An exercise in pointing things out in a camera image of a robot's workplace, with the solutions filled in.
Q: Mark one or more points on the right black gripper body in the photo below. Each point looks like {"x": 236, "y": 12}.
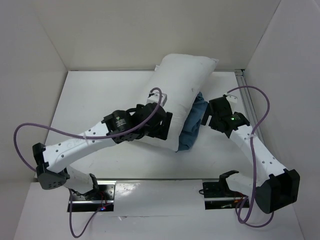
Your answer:
{"x": 207, "y": 114}

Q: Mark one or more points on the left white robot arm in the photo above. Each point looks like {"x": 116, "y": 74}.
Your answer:
{"x": 54, "y": 162}

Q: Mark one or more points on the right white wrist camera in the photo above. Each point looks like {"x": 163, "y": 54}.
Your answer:
{"x": 233, "y": 100}

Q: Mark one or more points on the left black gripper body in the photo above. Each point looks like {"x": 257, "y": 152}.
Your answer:
{"x": 152, "y": 132}

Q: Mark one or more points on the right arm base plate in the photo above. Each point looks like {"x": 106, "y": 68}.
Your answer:
{"x": 215, "y": 198}

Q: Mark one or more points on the blue pillowcase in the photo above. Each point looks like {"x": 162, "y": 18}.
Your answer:
{"x": 191, "y": 127}

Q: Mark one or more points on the aluminium rail frame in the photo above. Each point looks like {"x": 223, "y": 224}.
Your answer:
{"x": 246, "y": 97}

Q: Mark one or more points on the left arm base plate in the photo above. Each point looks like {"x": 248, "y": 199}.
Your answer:
{"x": 103, "y": 200}

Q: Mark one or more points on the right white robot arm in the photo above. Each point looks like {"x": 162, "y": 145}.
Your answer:
{"x": 275, "y": 186}

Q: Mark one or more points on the white pillow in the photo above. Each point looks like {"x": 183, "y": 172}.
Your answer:
{"x": 180, "y": 77}

